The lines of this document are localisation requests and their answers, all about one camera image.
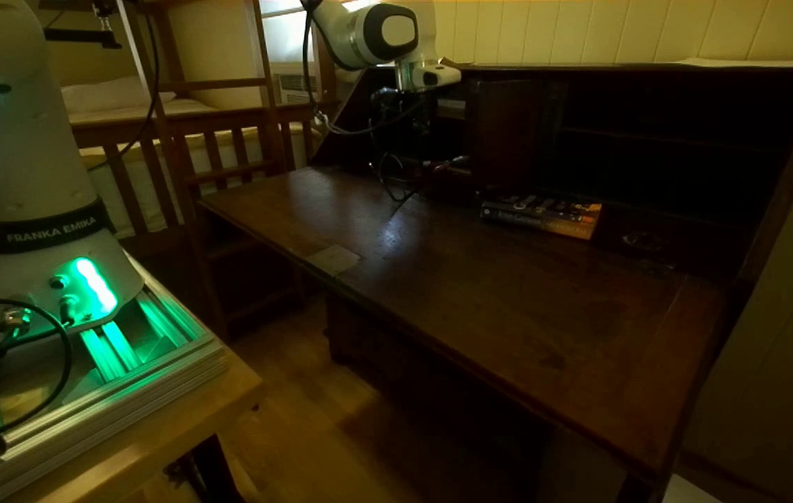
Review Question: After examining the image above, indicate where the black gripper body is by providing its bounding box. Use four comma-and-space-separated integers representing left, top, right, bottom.
373, 88, 436, 158

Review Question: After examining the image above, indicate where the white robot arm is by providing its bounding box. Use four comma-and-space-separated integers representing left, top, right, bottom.
0, 0, 144, 324

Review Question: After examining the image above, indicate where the small white paper piece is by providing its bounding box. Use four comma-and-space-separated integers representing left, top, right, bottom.
310, 245, 362, 273

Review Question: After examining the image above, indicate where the dark wooden chair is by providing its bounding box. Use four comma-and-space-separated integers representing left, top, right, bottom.
159, 105, 318, 338

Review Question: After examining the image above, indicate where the dark wooden secretary desk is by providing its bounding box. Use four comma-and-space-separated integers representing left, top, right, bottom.
207, 63, 793, 503

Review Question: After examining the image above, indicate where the aluminium robot mounting plate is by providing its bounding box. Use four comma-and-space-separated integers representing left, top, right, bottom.
0, 263, 221, 500

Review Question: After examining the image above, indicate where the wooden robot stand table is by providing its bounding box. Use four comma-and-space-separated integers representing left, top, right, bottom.
18, 348, 262, 503

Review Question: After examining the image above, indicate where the black cable on desk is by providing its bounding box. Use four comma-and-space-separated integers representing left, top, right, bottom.
364, 136, 436, 235

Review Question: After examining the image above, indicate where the wooden bed frame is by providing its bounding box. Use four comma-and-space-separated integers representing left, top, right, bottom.
63, 0, 310, 238

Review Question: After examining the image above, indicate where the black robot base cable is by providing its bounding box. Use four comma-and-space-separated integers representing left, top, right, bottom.
0, 164, 75, 458

